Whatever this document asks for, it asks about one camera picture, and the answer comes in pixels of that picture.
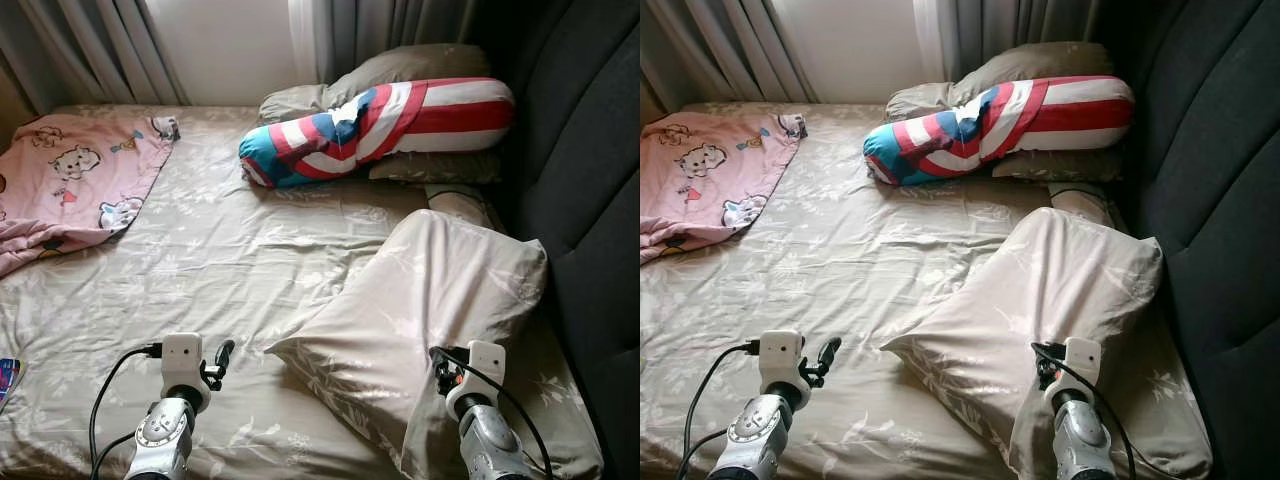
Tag large beige floral pillow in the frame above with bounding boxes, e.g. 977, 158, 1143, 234
880, 206, 1214, 480
265, 208, 604, 480

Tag colourful comic book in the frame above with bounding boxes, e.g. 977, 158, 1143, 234
0, 357, 25, 413

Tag pink cartoon print blanket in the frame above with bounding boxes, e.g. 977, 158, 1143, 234
640, 110, 807, 266
0, 112, 181, 279

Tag beige floral bed sheet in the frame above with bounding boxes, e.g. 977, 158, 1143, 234
640, 100, 1216, 480
0, 103, 606, 480

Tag small pale beige pillow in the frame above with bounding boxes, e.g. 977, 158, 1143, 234
1048, 182, 1121, 229
425, 183, 496, 229

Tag red white blue bolster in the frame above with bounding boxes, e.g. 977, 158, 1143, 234
238, 77, 517, 189
863, 75, 1136, 187

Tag dark grey padded headboard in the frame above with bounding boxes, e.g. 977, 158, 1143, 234
470, 0, 641, 480
1095, 0, 1280, 480

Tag grey curtain panel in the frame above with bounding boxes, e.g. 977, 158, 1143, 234
915, 0, 1101, 86
640, 0, 816, 106
290, 0, 481, 86
0, 0, 191, 113

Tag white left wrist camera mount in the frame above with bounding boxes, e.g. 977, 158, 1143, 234
758, 331, 807, 409
160, 334, 211, 413

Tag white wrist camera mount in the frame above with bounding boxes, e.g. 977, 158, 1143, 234
447, 340, 507, 419
1048, 337, 1103, 411
160, 334, 211, 413
758, 331, 807, 409

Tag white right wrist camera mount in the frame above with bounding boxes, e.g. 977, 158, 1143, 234
447, 340, 507, 419
1048, 337, 1103, 411

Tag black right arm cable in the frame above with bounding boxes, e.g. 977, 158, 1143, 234
432, 345, 554, 479
1035, 342, 1181, 480

